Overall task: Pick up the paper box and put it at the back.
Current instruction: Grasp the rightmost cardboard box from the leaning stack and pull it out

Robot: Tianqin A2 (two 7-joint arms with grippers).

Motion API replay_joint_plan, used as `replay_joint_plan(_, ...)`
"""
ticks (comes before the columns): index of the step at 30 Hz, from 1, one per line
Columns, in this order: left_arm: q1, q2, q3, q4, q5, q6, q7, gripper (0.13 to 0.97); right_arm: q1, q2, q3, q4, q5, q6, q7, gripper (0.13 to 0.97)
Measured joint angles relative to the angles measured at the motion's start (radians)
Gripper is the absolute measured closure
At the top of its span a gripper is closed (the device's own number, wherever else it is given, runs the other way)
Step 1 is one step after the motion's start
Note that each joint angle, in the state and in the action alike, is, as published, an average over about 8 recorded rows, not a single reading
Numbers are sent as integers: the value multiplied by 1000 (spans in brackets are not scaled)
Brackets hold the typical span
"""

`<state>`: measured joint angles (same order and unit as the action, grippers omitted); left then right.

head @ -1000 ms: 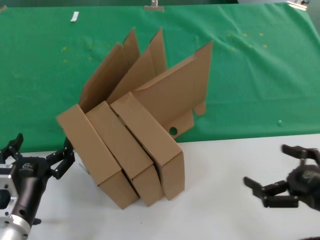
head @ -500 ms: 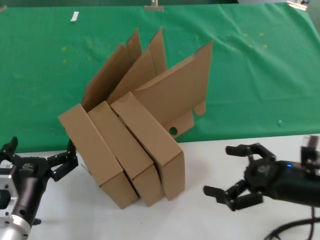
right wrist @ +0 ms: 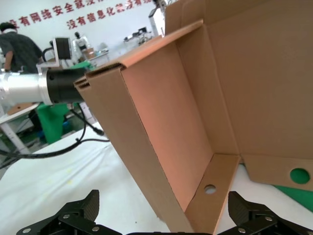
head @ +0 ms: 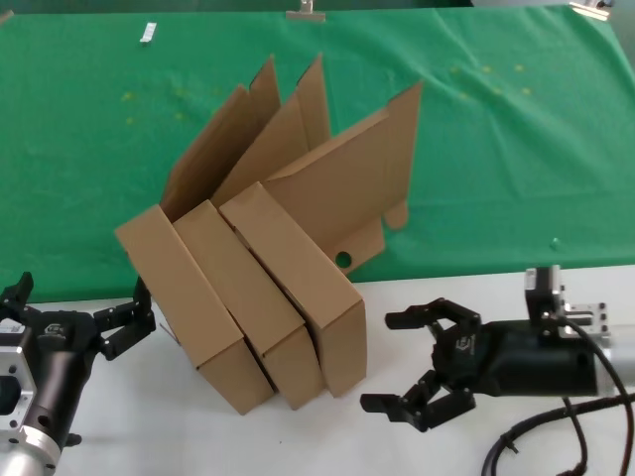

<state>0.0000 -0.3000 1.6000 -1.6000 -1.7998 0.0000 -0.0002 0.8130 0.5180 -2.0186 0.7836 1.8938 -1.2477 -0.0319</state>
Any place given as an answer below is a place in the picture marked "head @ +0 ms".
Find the brown cardboard box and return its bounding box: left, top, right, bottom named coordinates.
left=113, top=54, right=282, bottom=417
left=173, top=52, right=331, bottom=412
left=217, top=80, right=424, bottom=400

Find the green table cloth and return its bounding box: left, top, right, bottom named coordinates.
left=0, top=4, right=635, bottom=304

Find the black cable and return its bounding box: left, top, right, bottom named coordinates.
left=483, top=316, right=635, bottom=476

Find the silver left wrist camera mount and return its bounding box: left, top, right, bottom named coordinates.
left=0, top=316, right=40, bottom=432

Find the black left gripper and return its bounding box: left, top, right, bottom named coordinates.
left=0, top=271, right=158, bottom=445

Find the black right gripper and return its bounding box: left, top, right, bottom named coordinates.
left=360, top=297, right=604, bottom=433

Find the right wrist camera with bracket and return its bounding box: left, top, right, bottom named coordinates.
left=524, top=265, right=616, bottom=343

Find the metal table clip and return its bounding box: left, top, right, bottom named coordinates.
left=286, top=0, right=327, bottom=24
left=568, top=0, right=612, bottom=22

